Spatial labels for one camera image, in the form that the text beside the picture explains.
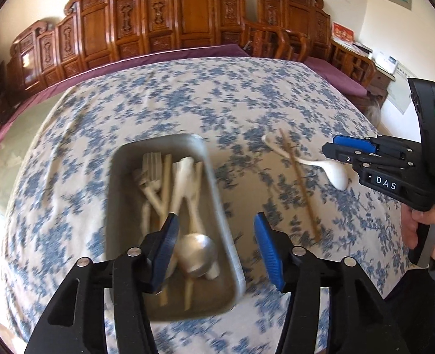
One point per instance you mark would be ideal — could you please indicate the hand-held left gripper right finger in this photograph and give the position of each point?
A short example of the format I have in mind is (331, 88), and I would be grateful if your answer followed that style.
(267, 250)

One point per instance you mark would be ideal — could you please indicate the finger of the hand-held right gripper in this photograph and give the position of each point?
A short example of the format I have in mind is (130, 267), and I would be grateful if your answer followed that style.
(344, 156)
(352, 143)

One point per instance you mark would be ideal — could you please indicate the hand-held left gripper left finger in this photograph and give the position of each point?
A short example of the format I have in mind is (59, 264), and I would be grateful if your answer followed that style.
(166, 247)

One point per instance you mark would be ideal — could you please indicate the large white plastic spoon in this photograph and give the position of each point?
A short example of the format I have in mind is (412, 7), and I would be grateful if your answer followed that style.
(336, 175)

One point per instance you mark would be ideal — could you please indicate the brown wooden chopstick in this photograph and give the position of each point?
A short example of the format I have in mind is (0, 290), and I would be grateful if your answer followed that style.
(300, 184)

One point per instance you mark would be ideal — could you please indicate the grey metal tray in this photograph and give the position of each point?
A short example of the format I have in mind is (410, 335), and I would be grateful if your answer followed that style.
(129, 206)

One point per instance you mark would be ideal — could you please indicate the person's right hand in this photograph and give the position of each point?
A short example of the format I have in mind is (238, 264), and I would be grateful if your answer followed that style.
(409, 232)

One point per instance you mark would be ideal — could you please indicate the white box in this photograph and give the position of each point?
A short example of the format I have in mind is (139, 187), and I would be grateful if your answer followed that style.
(385, 62)

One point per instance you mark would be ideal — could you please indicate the red box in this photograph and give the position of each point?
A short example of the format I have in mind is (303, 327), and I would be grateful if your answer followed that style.
(342, 32)

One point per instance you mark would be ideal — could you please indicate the blue floral tablecloth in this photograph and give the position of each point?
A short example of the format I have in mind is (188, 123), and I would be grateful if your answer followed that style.
(84, 147)

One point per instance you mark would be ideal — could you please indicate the person's dark clothing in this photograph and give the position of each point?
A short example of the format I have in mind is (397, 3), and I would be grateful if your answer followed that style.
(416, 313)

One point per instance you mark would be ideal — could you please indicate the purple cloth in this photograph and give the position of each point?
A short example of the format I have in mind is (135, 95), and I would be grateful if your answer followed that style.
(103, 66)

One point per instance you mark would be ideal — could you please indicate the wide carved wooden headboard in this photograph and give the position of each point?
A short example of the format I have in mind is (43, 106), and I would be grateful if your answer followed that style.
(173, 11)

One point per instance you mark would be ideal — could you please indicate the small carved wooden headboard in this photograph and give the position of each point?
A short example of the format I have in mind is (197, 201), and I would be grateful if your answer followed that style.
(36, 55)

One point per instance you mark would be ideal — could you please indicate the white wall panel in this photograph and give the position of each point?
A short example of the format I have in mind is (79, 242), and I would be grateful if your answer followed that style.
(401, 88)

